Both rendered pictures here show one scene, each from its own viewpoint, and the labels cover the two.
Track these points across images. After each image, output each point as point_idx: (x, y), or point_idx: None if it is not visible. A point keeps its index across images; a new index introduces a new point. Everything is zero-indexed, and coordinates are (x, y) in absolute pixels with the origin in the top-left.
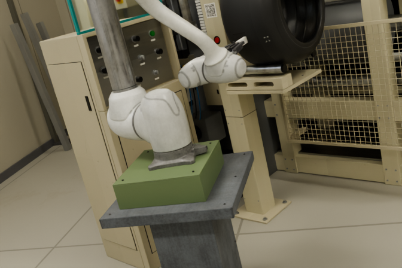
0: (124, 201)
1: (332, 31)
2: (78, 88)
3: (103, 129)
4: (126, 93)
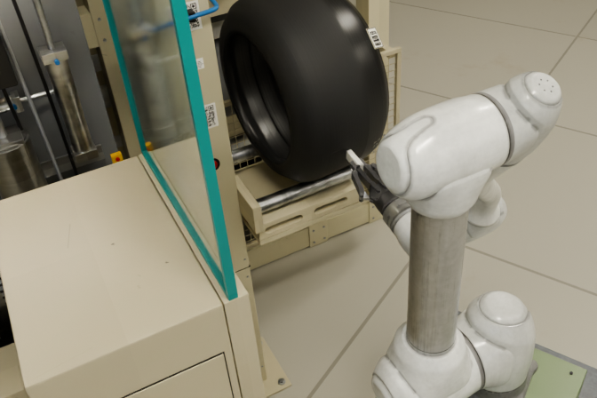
0: None
1: None
2: None
3: None
4: (460, 339)
